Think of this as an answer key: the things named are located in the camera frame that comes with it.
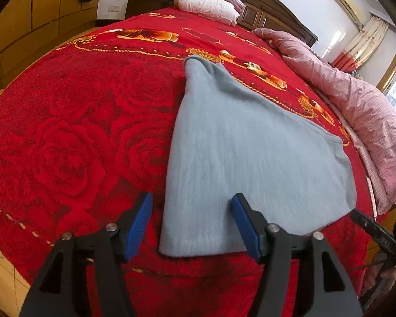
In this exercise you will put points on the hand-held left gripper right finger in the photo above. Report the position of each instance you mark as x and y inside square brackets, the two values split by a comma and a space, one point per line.
[246, 229]

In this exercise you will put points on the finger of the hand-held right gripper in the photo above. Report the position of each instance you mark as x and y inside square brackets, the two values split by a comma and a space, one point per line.
[378, 232]

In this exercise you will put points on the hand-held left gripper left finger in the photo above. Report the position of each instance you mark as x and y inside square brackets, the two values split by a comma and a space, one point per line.
[139, 226]

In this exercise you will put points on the light blue-grey pants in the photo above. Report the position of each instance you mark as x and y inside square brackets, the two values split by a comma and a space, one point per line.
[237, 152]

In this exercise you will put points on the person's right hand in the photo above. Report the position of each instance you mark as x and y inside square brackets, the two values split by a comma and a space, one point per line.
[389, 272]

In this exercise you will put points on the red floral printed blanket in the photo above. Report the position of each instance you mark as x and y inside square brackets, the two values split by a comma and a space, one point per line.
[72, 132]

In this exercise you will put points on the pink checked quilt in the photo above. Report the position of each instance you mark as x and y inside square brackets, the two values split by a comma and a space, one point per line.
[359, 112]

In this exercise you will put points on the cream and red curtain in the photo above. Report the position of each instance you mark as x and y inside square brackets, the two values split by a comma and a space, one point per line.
[363, 46]

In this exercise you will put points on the dark wooden nightstand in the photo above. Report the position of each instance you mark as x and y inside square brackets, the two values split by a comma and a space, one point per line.
[145, 6]

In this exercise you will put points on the white pillow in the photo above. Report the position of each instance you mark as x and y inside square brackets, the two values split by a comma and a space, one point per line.
[206, 8]

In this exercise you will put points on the dark wooden headboard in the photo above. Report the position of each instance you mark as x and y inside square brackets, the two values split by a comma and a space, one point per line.
[270, 5]

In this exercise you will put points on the wooden wardrobe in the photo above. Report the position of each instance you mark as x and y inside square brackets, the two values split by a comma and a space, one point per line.
[26, 16]

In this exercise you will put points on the wall air conditioner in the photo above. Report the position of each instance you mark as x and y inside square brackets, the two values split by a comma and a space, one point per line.
[345, 0]

